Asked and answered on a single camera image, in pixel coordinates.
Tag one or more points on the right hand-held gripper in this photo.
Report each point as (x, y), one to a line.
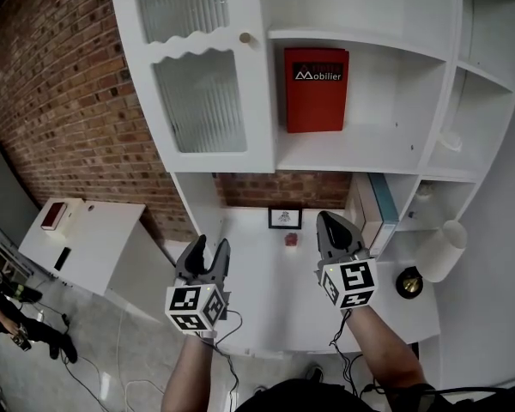
(352, 279)

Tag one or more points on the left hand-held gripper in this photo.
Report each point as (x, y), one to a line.
(189, 303)

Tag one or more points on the beige box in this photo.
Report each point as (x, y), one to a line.
(369, 213)

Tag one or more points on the light blue binder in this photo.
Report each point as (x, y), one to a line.
(386, 204)

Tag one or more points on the person's left forearm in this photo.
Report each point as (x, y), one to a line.
(189, 376)

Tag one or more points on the person's right forearm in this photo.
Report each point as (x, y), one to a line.
(386, 350)

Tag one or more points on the small red ornament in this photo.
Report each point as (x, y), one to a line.
(292, 239)

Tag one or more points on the black framed picture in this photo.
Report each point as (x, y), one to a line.
(285, 218)

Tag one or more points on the small blue item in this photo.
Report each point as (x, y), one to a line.
(412, 215)

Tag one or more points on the small white figurine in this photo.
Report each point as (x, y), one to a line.
(423, 192)

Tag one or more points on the white drawer desk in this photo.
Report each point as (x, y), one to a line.
(98, 247)

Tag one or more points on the white lamp shade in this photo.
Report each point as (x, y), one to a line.
(442, 251)

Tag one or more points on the person's black shoe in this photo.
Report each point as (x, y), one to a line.
(259, 390)
(314, 373)

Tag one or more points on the black phone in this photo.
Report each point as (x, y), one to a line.
(62, 259)

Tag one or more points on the dark red book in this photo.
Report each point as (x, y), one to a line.
(53, 216)

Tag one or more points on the person's black clothing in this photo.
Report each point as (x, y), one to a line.
(326, 399)

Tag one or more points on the white shelf unit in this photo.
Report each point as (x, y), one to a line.
(257, 101)

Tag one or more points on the grey cabinet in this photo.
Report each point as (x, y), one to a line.
(8, 195)

